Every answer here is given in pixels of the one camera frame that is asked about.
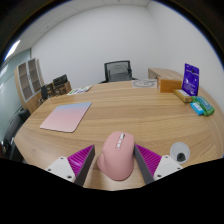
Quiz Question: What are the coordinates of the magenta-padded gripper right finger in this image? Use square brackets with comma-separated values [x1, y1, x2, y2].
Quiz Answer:
[133, 143, 184, 186]

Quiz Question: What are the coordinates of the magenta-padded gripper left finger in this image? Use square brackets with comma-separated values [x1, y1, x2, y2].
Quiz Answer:
[44, 143, 97, 187]

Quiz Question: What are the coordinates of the pink computer mouse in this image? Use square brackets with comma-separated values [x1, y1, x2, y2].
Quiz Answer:
[96, 130, 137, 182]

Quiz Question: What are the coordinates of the pink-blue gradient mouse pad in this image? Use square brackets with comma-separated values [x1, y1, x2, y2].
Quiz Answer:
[39, 101, 93, 134]

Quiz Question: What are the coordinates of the black padded office chair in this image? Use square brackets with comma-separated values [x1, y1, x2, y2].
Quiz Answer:
[2, 106, 32, 161]

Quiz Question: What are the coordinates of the blue packet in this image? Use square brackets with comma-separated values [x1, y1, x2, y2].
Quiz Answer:
[189, 101, 205, 117]

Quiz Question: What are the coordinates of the green packet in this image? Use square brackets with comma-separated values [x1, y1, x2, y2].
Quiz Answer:
[192, 95, 216, 117]

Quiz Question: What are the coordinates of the flat yellow box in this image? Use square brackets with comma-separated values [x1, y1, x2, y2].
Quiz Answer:
[172, 88, 194, 103]

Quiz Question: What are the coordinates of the small black chair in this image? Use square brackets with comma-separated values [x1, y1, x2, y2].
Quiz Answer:
[39, 84, 50, 101]

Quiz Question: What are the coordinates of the small brown and black box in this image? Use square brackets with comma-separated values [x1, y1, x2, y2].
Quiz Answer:
[45, 82, 56, 98]

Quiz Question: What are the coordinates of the white and green leaflet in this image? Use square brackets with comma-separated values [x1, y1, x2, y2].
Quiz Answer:
[66, 85, 93, 96]

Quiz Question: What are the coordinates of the orange-brown cardboard box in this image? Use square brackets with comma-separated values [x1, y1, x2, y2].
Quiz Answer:
[156, 77, 183, 94]

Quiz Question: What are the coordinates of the large brown and black box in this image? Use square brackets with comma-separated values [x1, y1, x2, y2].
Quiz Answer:
[51, 74, 73, 96]

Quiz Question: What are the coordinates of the purple upright package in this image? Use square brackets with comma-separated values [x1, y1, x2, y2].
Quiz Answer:
[181, 63, 200, 97]

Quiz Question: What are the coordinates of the wooden shelf unit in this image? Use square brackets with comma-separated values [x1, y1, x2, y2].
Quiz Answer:
[13, 57, 45, 114]

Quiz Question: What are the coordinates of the wooden side desk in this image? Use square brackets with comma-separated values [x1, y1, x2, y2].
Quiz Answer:
[147, 67, 185, 83]

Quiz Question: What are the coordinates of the black mesh office chair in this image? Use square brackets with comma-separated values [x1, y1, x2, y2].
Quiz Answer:
[98, 60, 138, 84]

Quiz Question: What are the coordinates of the ceiling light panel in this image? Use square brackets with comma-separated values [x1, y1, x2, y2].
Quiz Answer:
[3, 39, 22, 62]

